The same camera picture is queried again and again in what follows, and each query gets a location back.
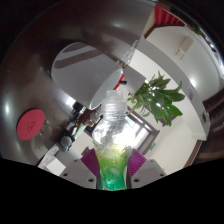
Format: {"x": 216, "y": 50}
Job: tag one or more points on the small potted plant, white pot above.
{"x": 160, "y": 100}

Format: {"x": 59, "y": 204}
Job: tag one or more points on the red carpeted staircase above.
{"x": 166, "y": 16}

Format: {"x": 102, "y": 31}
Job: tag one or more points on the green exit sign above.
{"x": 153, "y": 146}

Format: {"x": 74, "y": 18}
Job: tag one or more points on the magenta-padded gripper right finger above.
{"x": 148, "y": 170}

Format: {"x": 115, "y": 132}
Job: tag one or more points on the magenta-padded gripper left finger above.
{"x": 75, "y": 171}

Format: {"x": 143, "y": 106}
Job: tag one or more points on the white wall heater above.
{"x": 184, "y": 46}

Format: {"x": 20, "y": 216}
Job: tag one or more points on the clear bottle with green drink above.
{"x": 111, "y": 166}

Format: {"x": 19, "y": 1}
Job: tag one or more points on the flat round red coaster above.
{"x": 30, "y": 125}

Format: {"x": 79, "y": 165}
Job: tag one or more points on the brown glazed double door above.
{"x": 143, "y": 133}

